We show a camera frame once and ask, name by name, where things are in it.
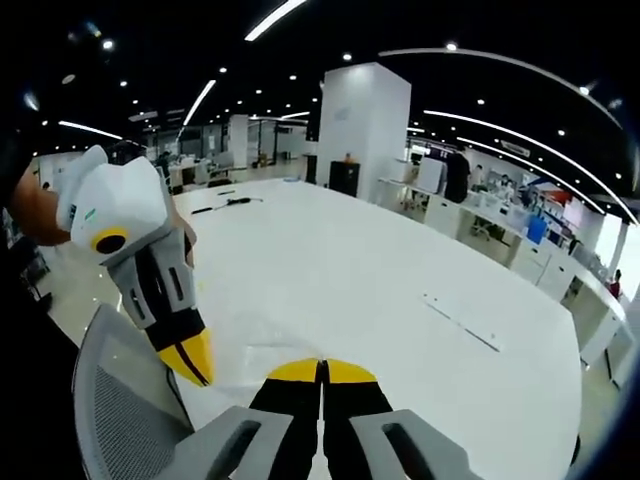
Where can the white square pillar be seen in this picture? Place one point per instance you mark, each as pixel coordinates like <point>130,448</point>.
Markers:
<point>365,125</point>

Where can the black cabinet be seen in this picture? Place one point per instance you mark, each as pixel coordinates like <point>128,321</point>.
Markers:
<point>344,179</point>

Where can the small orange object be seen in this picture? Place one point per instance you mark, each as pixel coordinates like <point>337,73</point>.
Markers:
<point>350,158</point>

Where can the long white cabinet desk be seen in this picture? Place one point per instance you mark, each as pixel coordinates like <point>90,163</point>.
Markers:
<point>545,270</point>

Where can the person's black shirt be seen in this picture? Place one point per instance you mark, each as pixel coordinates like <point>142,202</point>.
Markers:
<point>30,360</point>

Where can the white mesh office chair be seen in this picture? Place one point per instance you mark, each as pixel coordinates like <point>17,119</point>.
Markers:
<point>125,400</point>

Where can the black tool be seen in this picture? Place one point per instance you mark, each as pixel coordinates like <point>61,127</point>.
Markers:
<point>245,201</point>

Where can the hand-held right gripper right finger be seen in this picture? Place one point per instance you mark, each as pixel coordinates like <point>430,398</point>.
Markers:
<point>380,445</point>

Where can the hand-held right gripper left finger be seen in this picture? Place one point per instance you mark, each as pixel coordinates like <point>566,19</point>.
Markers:
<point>260,440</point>

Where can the white board panel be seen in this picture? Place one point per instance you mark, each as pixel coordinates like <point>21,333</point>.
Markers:
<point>432,175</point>

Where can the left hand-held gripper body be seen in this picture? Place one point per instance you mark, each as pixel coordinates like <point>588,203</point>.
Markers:
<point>120,200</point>

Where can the person's left hand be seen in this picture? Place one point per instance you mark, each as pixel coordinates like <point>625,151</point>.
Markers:
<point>191,247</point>

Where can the clear food packaging bag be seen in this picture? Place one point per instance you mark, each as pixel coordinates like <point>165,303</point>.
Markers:
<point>280,352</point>

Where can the blue box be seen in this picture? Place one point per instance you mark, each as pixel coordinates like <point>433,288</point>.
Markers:
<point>534,229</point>

